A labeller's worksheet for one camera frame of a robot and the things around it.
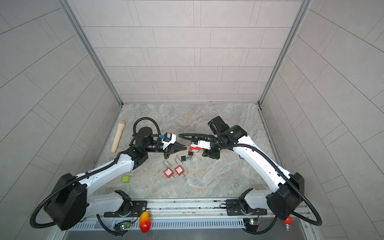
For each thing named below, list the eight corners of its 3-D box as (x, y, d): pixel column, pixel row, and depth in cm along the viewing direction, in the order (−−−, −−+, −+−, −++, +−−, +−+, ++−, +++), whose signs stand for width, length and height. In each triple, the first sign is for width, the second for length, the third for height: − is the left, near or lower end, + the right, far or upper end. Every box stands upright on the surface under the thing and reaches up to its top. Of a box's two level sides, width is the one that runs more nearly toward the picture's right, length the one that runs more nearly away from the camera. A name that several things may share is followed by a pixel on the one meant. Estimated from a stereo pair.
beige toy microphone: (111, 153, 92) (108, 150, 89) (120, 123, 106) (118, 120, 103) (117, 152, 92) (114, 150, 89) (126, 123, 106) (124, 120, 103)
